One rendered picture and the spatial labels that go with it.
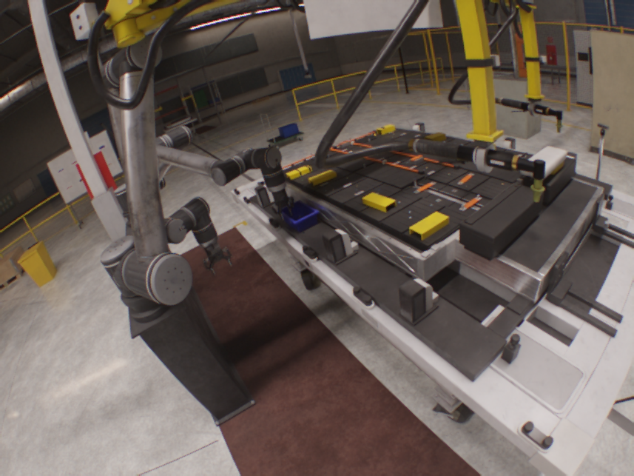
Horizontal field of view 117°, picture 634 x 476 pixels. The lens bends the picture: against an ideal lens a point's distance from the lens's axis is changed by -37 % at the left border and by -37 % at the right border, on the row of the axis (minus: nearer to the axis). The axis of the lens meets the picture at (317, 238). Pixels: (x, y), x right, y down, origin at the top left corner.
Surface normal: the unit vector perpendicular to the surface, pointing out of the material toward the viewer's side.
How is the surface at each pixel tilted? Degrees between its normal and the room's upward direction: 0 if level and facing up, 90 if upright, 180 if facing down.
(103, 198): 90
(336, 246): 90
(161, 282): 87
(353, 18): 90
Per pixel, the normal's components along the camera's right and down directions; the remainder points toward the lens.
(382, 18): -0.16, 0.55
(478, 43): -0.77, 0.48
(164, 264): 0.85, -0.04
